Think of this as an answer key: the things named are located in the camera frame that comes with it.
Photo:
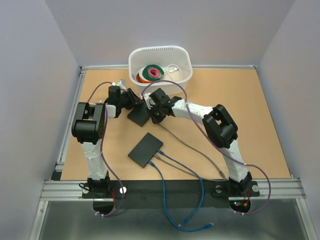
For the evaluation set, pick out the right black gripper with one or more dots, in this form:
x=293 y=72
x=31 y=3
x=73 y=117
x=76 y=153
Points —
x=156 y=120

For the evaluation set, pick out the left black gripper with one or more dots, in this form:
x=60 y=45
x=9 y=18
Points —
x=134 y=100

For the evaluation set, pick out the black network switch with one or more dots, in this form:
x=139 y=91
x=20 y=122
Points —
x=139 y=114
x=145 y=150

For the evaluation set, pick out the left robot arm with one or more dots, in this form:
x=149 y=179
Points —
x=89 y=127

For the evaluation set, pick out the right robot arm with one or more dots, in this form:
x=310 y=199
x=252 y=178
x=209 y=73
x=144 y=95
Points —
x=214 y=122

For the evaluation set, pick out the white plastic bin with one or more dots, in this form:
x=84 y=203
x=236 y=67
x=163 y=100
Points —
x=173 y=60

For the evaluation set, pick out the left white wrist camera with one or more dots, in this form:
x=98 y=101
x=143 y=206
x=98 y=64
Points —
x=120 y=84

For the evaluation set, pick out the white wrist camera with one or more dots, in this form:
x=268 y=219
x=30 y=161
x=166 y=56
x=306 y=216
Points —
x=148 y=100
x=120 y=84

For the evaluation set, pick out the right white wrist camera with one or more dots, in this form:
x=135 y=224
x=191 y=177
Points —
x=148 y=100

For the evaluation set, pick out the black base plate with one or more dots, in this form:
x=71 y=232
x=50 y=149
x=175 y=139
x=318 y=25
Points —
x=148 y=194

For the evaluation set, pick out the aluminium table frame rail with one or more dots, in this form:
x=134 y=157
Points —
x=258 y=138

